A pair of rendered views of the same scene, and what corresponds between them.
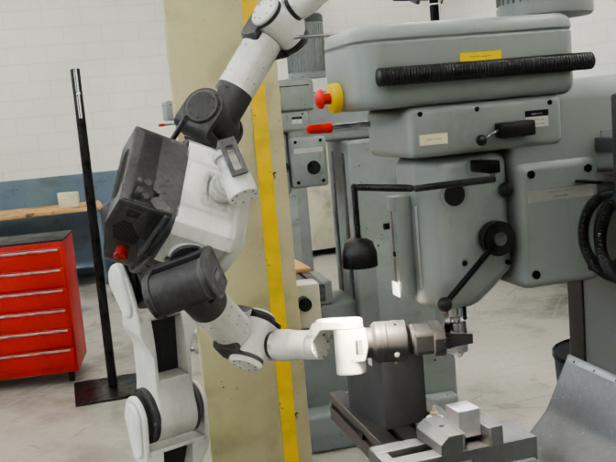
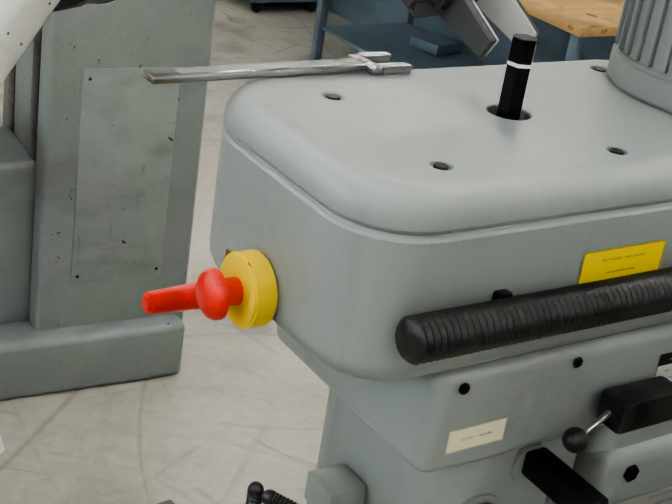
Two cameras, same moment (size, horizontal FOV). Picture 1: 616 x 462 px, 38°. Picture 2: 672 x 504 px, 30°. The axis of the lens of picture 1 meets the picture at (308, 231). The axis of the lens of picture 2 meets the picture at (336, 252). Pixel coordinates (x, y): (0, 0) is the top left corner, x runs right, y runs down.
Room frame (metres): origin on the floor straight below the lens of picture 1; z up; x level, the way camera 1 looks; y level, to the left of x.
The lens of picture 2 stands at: (0.97, 0.18, 2.20)
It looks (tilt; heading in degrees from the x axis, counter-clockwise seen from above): 25 degrees down; 339
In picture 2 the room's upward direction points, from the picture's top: 9 degrees clockwise
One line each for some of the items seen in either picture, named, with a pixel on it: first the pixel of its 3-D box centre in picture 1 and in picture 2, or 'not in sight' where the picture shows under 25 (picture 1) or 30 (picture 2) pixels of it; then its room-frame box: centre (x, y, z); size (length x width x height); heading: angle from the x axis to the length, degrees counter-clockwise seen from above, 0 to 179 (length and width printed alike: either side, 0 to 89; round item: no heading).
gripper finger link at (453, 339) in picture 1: (458, 339); not in sight; (1.81, -0.30, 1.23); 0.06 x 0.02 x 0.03; 91
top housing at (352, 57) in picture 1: (445, 64); (503, 198); (1.85, -0.31, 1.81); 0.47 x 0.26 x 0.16; 105
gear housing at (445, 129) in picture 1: (461, 126); (498, 325); (1.86, -0.34, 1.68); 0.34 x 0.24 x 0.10; 105
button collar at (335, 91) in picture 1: (334, 98); (247, 288); (1.79, -0.08, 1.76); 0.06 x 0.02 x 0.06; 15
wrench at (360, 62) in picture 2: (347, 33); (280, 68); (1.92, -0.12, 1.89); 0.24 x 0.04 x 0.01; 106
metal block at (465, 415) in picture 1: (463, 419); not in sight; (1.84, -0.30, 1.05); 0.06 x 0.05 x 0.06; 17
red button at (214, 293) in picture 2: (323, 99); (220, 293); (1.78, -0.05, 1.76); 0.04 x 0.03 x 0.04; 15
